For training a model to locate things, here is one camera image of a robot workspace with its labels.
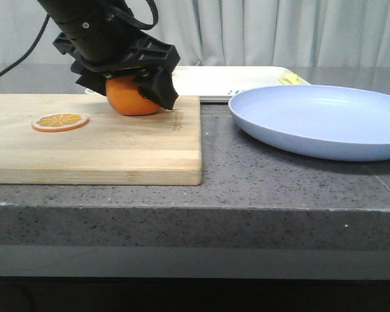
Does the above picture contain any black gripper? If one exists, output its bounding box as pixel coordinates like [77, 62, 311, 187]
[52, 12, 180, 110]

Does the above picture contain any whole orange fruit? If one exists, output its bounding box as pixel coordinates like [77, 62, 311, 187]
[105, 76, 161, 116]

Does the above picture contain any light blue plate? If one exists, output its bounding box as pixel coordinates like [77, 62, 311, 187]
[228, 85, 390, 162]

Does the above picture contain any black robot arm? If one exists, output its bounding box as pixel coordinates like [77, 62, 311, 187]
[40, 1, 180, 110]

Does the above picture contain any white rectangular tray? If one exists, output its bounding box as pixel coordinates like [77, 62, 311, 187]
[84, 66, 311, 104]

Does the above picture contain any orange slice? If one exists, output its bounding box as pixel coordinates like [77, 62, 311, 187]
[31, 112, 89, 133]

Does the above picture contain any grey curtain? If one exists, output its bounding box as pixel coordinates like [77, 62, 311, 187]
[0, 1, 390, 68]

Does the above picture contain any wooden cutting board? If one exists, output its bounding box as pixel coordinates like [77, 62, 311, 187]
[0, 94, 202, 185]

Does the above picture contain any pale yellow utensil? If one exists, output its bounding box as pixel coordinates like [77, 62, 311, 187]
[283, 73, 302, 85]
[279, 77, 291, 85]

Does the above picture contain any black cable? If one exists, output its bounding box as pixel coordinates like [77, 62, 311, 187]
[0, 12, 50, 86]

